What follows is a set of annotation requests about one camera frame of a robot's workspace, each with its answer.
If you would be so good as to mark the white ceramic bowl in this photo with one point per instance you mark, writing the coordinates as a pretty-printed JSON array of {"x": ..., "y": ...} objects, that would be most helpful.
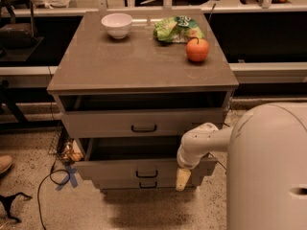
[{"x": 117, "y": 25}]

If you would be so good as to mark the green chip bag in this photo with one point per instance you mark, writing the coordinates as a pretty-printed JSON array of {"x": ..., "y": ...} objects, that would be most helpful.
[{"x": 177, "y": 29}]

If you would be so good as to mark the grey bottom drawer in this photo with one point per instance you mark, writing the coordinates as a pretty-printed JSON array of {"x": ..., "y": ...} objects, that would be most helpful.
[{"x": 135, "y": 183}]

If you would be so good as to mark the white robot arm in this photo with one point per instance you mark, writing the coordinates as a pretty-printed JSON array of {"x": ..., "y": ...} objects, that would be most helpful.
[{"x": 266, "y": 173}]

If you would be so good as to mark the black floor stand foot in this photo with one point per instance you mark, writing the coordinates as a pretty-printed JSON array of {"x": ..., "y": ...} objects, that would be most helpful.
[{"x": 7, "y": 204}]

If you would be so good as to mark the grey drawer cabinet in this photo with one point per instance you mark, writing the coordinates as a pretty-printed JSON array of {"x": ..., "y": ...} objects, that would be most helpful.
[{"x": 99, "y": 73}]

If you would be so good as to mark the brown shoe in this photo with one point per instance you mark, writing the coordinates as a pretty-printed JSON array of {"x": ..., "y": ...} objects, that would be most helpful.
[{"x": 5, "y": 163}]

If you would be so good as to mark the dark chair on left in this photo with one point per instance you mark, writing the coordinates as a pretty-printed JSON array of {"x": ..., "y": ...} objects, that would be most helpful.
[{"x": 18, "y": 40}]

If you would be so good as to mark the wire basket with items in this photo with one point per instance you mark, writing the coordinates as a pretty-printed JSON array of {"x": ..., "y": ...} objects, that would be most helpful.
[{"x": 65, "y": 148}]

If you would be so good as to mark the grey top drawer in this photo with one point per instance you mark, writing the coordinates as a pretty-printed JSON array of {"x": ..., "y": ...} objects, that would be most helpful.
[{"x": 169, "y": 122}]

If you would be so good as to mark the orange fruit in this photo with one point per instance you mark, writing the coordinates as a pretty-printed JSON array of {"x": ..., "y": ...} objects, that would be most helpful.
[{"x": 197, "y": 49}]

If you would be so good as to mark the grey drawer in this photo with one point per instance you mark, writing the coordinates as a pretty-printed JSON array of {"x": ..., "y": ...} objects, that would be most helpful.
[
  {"x": 135, "y": 183},
  {"x": 169, "y": 122},
  {"x": 128, "y": 158}
]

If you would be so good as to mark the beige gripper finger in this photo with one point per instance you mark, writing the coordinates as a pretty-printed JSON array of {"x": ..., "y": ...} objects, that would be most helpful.
[{"x": 183, "y": 176}]

